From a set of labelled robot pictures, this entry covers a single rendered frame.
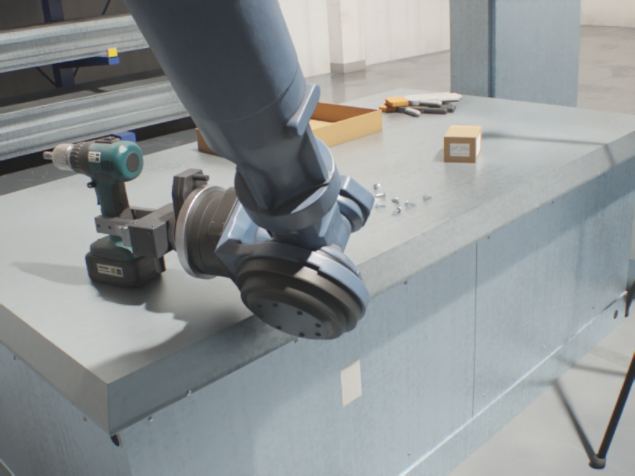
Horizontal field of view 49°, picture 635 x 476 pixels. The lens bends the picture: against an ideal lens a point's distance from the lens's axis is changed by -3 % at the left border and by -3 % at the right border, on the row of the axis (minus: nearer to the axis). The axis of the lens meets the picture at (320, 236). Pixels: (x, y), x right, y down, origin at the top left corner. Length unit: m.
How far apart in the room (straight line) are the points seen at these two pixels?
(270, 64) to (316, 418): 0.77
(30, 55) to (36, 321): 3.73
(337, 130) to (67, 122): 3.11
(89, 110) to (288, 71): 4.27
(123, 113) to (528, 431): 3.76
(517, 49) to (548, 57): 0.23
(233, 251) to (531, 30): 2.17
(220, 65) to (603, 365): 1.72
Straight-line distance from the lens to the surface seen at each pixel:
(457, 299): 1.53
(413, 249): 1.27
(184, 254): 1.02
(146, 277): 1.18
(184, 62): 0.64
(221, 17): 0.61
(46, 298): 1.21
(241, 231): 0.97
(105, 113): 4.92
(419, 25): 8.45
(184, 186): 1.04
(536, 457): 1.81
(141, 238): 1.07
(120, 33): 5.06
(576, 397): 2.03
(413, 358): 1.46
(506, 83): 2.83
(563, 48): 3.16
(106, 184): 1.15
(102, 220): 1.17
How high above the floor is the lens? 1.12
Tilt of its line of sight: 21 degrees down
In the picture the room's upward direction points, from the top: 4 degrees counter-clockwise
